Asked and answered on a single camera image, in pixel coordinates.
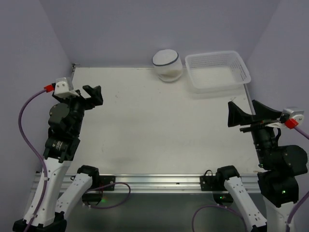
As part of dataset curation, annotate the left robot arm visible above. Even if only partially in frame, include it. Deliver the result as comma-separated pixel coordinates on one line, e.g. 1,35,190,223
12,83,103,232

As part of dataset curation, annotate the aluminium front rail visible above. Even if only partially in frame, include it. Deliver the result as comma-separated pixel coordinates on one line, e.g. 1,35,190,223
30,173,263,194

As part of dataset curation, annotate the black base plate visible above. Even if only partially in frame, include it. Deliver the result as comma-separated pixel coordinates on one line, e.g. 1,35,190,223
199,170,234,206
82,175,115,205

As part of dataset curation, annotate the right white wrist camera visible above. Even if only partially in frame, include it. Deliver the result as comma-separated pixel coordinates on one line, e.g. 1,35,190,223
267,107,305,129

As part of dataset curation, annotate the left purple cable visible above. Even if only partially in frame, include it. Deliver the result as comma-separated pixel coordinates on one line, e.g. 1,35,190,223
18,85,54,230

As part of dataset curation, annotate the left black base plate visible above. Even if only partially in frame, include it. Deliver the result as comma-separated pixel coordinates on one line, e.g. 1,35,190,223
82,175,115,205

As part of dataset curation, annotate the purple cable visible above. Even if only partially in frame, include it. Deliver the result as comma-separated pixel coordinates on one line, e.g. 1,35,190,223
18,85,54,230
284,119,309,225

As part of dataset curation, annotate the white mesh laundry bag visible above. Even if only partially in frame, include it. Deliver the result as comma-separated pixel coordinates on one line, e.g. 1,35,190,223
152,49,183,83

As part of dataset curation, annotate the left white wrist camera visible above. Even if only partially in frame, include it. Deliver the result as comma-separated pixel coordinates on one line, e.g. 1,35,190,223
54,77,76,99

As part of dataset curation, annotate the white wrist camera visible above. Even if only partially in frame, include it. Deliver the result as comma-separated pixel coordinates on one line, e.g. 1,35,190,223
267,107,305,129
54,77,76,99

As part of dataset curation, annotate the white plastic perforated basket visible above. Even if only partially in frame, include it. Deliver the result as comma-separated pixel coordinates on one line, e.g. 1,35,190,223
185,51,251,93

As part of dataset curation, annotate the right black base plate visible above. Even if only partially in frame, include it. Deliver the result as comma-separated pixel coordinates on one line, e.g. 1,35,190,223
199,170,234,206

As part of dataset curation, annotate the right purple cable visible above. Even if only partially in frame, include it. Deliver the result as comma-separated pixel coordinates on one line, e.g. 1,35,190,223
284,119,309,225

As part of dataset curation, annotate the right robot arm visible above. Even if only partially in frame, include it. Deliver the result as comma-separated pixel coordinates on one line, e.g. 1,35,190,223
215,100,308,232

